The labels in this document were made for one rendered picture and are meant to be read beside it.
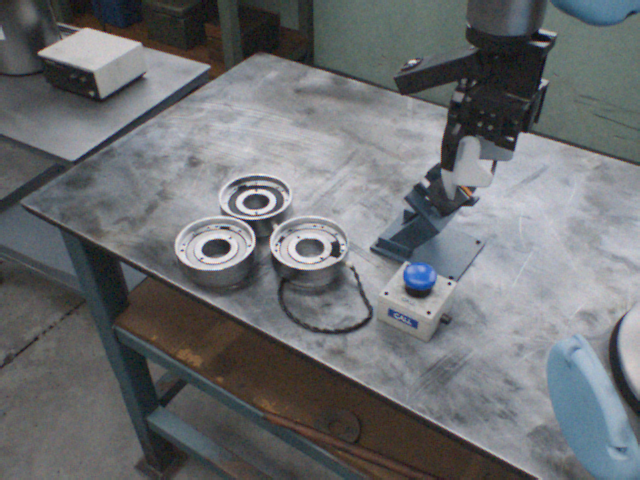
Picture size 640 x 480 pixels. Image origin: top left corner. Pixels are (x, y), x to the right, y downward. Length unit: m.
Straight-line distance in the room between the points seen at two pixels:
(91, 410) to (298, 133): 0.97
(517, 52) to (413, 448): 0.58
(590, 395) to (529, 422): 0.23
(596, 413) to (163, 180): 0.74
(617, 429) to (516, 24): 0.37
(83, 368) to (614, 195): 1.38
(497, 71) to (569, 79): 1.70
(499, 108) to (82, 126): 0.98
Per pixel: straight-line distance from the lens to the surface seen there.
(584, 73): 2.38
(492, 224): 0.96
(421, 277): 0.75
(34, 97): 1.61
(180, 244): 0.87
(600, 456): 0.54
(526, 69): 0.70
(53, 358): 1.92
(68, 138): 1.43
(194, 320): 1.15
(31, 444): 1.78
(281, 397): 1.03
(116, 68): 1.54
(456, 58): 0.72
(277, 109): 1.19
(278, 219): 0.89
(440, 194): 0.82
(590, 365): 0.52
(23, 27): 1.66
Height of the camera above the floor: 1.41
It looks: 43 degrees down
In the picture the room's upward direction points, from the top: 1 degrees counter-clockwise
